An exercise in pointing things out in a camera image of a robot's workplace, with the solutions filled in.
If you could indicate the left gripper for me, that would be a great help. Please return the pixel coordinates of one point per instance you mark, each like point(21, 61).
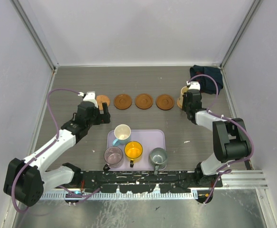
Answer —
point(102, 118)

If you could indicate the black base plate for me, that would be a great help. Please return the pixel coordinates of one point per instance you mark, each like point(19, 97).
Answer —
point(141, 181)

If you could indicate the grey green mug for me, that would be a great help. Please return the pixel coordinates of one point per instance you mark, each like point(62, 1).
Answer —
point(158, 158)

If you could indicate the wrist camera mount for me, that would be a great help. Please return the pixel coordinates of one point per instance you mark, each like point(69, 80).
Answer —
point(193, 85)
point(89, 97)

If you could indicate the aluminium frame rail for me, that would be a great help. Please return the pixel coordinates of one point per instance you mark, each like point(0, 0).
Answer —
point(233, 180)

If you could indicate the cream mug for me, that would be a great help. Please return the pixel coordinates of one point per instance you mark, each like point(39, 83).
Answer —
point(180, 99)

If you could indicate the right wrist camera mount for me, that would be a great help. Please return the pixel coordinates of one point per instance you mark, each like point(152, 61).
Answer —
point(193, 85)

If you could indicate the brown wooden coaster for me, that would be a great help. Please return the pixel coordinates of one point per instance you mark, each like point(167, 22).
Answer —
point(122, 101)
point(165, 102)
point(144, 101)

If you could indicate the white and blue mug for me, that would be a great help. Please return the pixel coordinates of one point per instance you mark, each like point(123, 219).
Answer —
point(122, 135)

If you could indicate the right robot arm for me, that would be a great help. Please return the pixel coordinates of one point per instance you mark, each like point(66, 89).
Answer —
point(229, 137)

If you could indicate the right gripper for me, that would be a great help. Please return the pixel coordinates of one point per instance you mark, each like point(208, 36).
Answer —
point(185, 99)

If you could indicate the yellow mug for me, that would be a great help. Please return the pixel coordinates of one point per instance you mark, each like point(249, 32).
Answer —
point(133, 151)

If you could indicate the purple glass mug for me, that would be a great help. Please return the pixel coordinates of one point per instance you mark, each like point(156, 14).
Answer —
point(113, 157)

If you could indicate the woven rattan coaster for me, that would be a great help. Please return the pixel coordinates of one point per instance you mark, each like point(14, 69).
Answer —
point(102, 99)

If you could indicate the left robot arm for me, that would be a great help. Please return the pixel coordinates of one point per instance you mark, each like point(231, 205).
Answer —
point(27, 179)

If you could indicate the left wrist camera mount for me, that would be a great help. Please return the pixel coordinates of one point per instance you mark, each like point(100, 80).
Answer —
point(89, 97)

